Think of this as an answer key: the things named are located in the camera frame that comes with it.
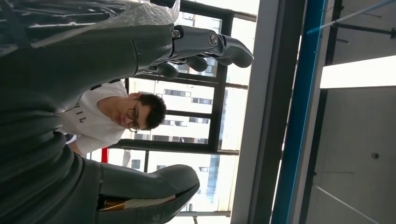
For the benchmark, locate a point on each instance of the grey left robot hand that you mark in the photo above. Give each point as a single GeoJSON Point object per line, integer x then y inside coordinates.
{"type": "Point", "coordinates": [77, 61]}

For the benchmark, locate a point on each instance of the person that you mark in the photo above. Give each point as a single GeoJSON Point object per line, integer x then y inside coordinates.
{"type": "Point", "coordinates": [92, 123]}

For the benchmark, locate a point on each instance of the black eyeglasses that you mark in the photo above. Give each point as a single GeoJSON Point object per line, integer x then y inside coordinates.
{"type": "Point", "coordinates": [133, 117]}

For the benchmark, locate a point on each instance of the red barrier belt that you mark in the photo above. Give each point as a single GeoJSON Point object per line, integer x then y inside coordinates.
{"type": "Point", "coordinates": [104, 155]}

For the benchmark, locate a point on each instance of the ceiling light panel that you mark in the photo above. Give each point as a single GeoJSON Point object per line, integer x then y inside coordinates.
{"type": "Point", "coordinates": [355, 72]}

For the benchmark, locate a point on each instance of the black window frame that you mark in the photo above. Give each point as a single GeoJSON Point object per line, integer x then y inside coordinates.
{"type": "Point", "coordinates": [219, 108]}

